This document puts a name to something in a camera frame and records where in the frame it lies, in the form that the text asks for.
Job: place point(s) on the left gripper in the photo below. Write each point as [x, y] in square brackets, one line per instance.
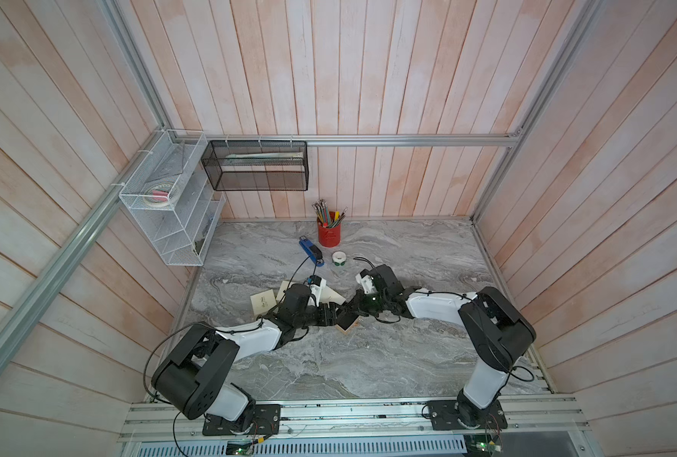
[324, 310]

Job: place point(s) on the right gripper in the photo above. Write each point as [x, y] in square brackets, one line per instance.
[357, 299]

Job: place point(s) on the large cream jewelry box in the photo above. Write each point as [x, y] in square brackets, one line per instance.
[329, 296]

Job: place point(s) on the small cream jewelry box front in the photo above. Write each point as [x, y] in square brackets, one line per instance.
[263, 302]

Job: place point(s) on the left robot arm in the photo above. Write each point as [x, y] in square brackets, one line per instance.
[193, 376]

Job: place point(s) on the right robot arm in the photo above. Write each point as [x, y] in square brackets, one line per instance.
[499, 332]

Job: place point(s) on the green sticker roll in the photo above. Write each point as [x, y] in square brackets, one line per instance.
[339, 258]

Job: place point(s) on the blue stapler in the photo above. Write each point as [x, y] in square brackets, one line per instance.
[312, 251]

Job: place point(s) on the red pen holder cup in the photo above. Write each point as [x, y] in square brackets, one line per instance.
[329, 236]

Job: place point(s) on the pens in cup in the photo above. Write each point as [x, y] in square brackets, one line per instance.
[327, 219]

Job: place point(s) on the tape roll on shelf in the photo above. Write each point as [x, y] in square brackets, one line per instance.
[161, 195]

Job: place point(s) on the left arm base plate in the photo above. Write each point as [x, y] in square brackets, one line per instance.
[257, 420]

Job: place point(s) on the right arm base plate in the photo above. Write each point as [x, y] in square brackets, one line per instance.
[464, 415]

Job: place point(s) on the black mesh wall basket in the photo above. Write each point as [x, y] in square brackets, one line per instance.
[257, 165]

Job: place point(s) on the white wire wall shelf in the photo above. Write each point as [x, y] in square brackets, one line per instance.
[181, 233]

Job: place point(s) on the aluminium front rail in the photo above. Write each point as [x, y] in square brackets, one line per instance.
[357, 418]

